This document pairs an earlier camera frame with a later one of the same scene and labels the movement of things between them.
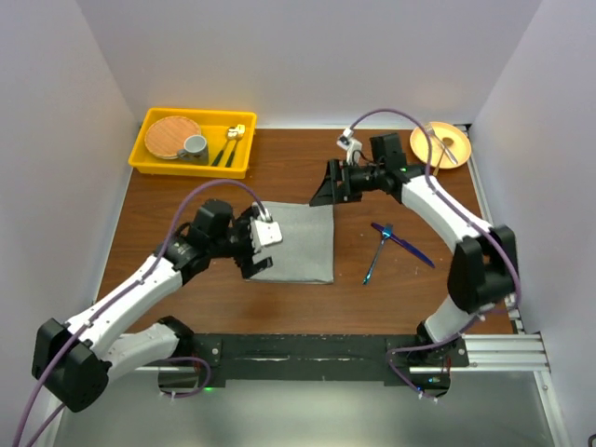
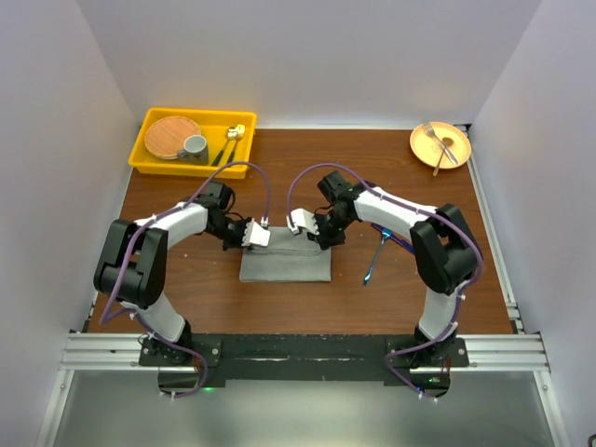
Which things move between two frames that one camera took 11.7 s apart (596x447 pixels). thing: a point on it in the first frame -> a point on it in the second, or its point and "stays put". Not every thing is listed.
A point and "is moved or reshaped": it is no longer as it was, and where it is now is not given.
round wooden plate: x=165 y=137 stays put
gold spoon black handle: x=231 y=134 stays put
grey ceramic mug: x=196 y=150 stays put
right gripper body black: x=363 y=180 -> x=331 y=227
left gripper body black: x=238 y=243 -> x=234 y=233
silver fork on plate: x=429 y=128 stays put
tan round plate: x=451 y=145 stays put
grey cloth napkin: x=306 y=250 is moved or reshaped
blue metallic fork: x=386 y=233 stays put
